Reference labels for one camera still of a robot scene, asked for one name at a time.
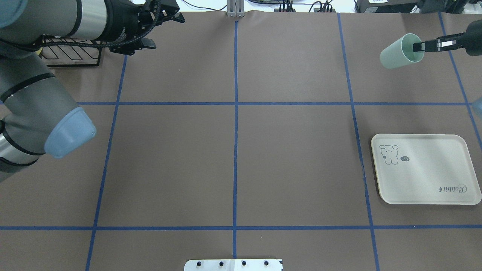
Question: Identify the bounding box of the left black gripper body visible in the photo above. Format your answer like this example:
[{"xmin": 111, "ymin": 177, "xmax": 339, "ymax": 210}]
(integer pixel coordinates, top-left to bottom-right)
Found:
[{"xmin": 102, "ymin": 0, "xmax": 186, "ymax": 53}]

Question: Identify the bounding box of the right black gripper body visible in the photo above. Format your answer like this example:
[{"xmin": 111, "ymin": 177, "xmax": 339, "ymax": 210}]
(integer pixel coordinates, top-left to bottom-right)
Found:
[{"xmin": 462, "ymin": 20, "xmax": 482, "ymax": 56}]

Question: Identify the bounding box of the green plastic cup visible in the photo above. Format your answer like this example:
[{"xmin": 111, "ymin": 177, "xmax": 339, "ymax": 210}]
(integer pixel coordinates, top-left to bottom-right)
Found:
[{"xmin": 379, "ymin": 33, "xmax": 425, "ymax": 69}]

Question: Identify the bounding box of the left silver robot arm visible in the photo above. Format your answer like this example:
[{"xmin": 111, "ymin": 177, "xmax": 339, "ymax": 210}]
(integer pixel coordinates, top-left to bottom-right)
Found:
[{"xmin": 0, "ymin": 0, "xmax": 185, "ymax": 181}]

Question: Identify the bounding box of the beige rabbit tray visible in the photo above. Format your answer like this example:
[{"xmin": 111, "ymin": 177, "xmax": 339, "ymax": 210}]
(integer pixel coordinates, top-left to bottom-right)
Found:
[{"xmin": 371, "ymin": 134, "xmax": 481, "ymax": 205}]

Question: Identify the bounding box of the black computer box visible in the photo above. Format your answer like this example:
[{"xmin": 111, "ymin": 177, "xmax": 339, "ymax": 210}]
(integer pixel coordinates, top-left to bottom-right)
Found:
[{"xmin": 354, "ymin": 0, "xmax": 418, "ymax": 14}]

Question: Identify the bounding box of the black wire cup rack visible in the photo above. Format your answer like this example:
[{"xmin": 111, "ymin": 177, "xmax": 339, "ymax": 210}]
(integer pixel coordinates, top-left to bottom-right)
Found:
[{"xmin": 37, "ymin": 45, "xmax": 103, "ymax": 67}]

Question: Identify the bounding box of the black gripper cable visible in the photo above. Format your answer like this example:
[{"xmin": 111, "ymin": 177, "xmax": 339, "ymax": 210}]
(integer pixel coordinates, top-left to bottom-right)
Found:
[{"xmin": 38, "ymin": 8, "xmax": 162, "ymax": 49}]

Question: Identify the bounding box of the grey aluminium frame post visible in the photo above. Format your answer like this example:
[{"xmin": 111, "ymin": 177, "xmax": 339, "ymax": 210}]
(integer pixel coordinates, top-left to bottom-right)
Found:
[{"xmin": 226, "ymin": 0, "xmax": 246, "ymax": 18}]

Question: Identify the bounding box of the white metal base plate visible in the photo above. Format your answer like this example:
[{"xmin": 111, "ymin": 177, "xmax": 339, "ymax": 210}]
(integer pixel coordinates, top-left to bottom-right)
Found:
[{"xmin": 184, "ymin": 258, "xmax": 284, "ymax": 271}]

